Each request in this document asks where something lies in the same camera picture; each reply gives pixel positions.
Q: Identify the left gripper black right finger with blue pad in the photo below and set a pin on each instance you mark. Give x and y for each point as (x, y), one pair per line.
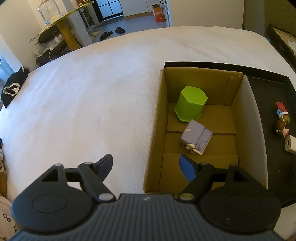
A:
(229, 199)

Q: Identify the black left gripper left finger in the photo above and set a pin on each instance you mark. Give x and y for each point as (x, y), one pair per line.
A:
(62, 198)

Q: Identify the brown cardboard box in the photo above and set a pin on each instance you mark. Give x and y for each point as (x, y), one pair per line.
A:
(212, 116)

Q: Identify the white power adapter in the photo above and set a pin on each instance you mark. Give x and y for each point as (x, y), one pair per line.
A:
(290, 144)

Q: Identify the brown haired doll figurine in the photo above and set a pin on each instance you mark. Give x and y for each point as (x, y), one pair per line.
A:
(281, 125)

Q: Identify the red blue small figurine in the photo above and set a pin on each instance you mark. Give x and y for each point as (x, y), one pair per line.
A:
(281, 109)

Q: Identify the purple sofa toy figure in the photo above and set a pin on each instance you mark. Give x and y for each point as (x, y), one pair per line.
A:
(196, 137)

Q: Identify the green hexagonal cup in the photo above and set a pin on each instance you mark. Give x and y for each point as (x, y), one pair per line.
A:
(190, 104)

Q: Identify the black ghost mask cloth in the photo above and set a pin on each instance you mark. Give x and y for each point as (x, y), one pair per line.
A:
(13, 85)

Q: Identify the black framed box right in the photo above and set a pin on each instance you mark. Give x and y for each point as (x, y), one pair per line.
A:
(284, 42)

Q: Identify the beige slipper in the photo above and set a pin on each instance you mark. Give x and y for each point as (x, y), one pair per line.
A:
(95, 33)

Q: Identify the black slipper left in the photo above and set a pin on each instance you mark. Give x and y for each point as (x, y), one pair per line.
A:
(105, 35)

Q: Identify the black slipper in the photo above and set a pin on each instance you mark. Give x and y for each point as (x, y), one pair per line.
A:
(120, 30)
(105, 35)

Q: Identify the yellow round side table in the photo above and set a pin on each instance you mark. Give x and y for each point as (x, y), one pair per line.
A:
(65, 29)

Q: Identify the black slipper right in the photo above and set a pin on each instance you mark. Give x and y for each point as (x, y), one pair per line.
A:
(120, 30)

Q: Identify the clear glass jar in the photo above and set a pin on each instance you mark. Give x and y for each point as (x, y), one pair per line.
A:
(49, 11)

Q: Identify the orange cardboard box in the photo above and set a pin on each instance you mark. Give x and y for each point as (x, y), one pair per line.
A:
(158, 13)

